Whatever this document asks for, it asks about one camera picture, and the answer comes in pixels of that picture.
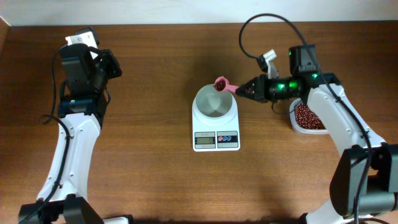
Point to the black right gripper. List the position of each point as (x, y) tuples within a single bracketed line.
[(261, 88)]

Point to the clear container of red beans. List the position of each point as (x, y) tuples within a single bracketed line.
[(303, 120)]

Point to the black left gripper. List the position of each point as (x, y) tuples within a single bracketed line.
[(112, 65)]

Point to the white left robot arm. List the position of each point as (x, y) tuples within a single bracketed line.
[(79, 114)]

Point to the pink plastic measuring scoop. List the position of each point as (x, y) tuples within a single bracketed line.
[(222, 85)]

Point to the white digital kitchen scale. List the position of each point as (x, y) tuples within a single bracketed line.
[(212, 134)]

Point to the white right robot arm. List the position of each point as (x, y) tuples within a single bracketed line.
[(364, 184)]

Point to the white round bowl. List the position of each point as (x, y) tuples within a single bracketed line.
[(210, 105)]

